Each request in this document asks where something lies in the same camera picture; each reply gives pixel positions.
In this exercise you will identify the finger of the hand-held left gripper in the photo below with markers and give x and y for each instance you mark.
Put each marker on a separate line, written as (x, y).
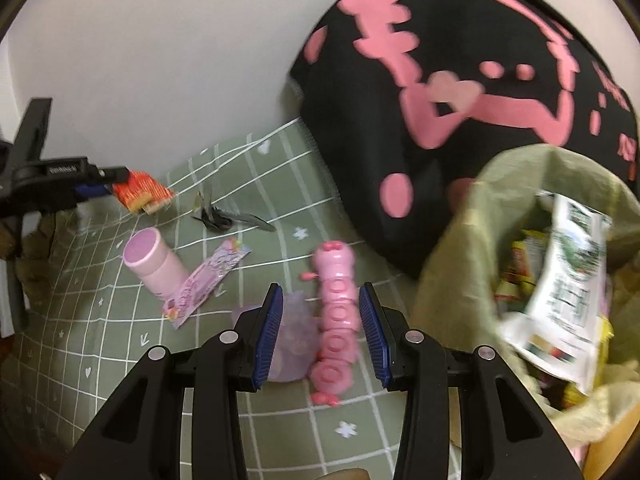
(92, 191)
(107, 174)

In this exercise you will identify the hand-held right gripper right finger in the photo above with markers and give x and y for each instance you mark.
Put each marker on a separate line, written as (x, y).
(375, 340)

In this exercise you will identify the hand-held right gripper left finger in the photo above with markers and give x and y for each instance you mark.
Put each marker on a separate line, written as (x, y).
(267, 340)

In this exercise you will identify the red orange wrapper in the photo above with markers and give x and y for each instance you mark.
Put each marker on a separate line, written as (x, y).
(142, 190)

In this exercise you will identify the yellow-green trash bag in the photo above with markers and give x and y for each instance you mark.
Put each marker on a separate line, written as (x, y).
(450, 270)

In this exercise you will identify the green and white packet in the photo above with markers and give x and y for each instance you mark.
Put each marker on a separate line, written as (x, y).
(555, 305)

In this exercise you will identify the translucent purple bag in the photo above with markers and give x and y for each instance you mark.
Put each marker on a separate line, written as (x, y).
(295, 340)

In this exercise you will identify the pink caterpillar toy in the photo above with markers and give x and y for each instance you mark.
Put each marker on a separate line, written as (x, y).
(335, 310)

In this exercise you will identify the pink purple wrapper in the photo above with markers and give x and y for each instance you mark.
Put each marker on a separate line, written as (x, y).
(205, 280)

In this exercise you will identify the pink plastic bottle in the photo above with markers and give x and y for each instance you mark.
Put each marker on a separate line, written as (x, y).
(155, 270)

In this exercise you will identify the black crumpled wrapper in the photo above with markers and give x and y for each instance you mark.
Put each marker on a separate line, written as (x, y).
(215, 217)

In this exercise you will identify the green checked blanket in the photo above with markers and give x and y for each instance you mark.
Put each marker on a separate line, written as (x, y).
(100, 310)

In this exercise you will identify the black bag with pink print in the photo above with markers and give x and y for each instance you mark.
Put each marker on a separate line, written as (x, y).
(450, 170)

